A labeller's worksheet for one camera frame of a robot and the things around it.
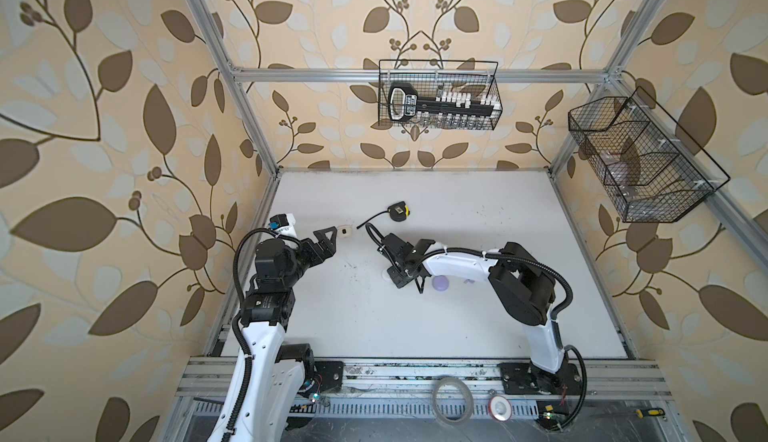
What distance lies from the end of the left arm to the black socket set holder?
1.39 ft

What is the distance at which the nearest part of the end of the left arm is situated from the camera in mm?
667

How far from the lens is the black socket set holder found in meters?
0.83
